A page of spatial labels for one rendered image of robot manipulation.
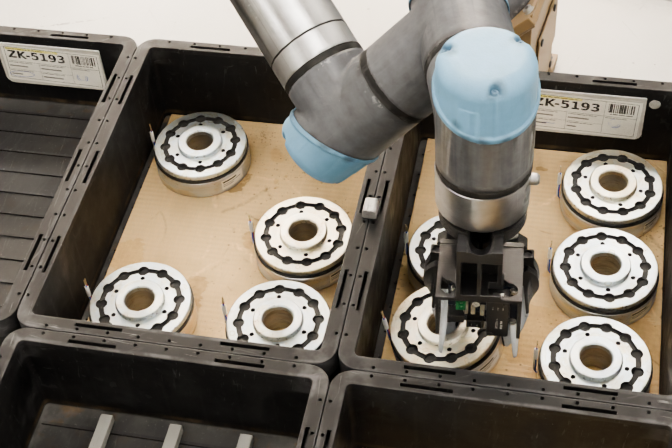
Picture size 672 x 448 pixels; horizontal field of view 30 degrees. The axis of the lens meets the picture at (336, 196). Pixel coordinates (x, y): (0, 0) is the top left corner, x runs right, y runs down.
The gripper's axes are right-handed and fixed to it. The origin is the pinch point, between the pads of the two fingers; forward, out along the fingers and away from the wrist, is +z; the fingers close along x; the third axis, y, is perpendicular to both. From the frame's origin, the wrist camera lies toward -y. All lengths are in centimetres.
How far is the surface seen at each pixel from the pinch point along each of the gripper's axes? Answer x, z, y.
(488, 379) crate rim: 1.1, -5.2, 9.1
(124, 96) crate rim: -38.8, -5.0, -23.6
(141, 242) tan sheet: -36.0, 4.9, -11.9
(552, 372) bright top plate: 6.8, 1.7, 3.3
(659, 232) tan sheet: 17.6, 5.1, -17.0
